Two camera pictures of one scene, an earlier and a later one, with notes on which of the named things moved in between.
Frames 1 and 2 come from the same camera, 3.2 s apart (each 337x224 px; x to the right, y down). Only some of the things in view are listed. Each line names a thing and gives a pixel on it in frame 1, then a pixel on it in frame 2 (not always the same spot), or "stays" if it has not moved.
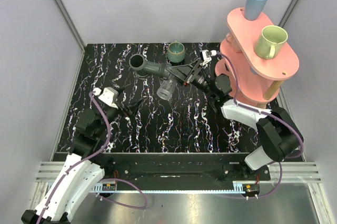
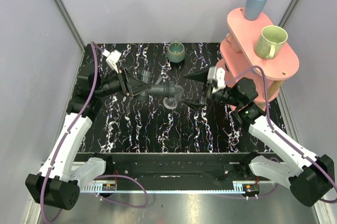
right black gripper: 196,64 → 200,77
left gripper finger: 120,90 → 134,81
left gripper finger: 134,108 → 138,90
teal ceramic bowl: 176,52 stays
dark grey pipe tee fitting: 142,68 → 167,89
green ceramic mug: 269,43 stays
